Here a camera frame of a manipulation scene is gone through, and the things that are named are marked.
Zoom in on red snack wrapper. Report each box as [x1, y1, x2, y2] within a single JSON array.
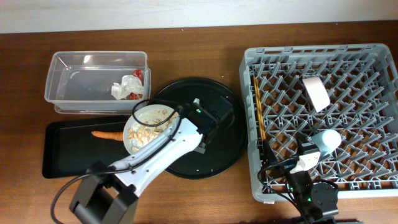
[[129, 70, 144, 100]]

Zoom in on grey plate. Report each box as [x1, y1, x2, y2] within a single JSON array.
[[123, 105, 178, 154]]

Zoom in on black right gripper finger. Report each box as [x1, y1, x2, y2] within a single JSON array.
[[262, 140, 277, 166], [296, 133, 310, 149]]

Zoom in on round black tray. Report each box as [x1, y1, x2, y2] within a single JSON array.
[[154, 78, 248, 179]]

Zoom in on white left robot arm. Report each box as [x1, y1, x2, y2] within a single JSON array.
[[69, 96, 235, 223]]

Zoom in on rice and food scraps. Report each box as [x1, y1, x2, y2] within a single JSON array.
[[127, 109, 178, 153]]

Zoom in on orange carrot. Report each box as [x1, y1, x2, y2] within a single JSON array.
[[91, 131, 123, 141]]

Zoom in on rectangular black tray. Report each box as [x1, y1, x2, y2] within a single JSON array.
[[42, 115, 129, 179]]

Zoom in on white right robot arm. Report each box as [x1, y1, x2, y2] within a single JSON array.
[[284, 135, 358, 224]]

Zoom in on clear plastic bin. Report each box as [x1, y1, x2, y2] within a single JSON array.
[[44, 51, 151, 114]]

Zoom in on grey dishwasher rack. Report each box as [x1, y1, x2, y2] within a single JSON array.
[[239, 44, 397, 203]]

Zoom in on wooden chopstick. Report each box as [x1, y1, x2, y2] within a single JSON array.
[[252, 76, 265, 141], [255, 77, 267, 141]]

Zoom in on white tissue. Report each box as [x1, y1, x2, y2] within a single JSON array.
[[111, 75, 131, 100]]

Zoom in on light blue plastic cup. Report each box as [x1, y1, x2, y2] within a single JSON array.
[[311, 129, 341, 158]]

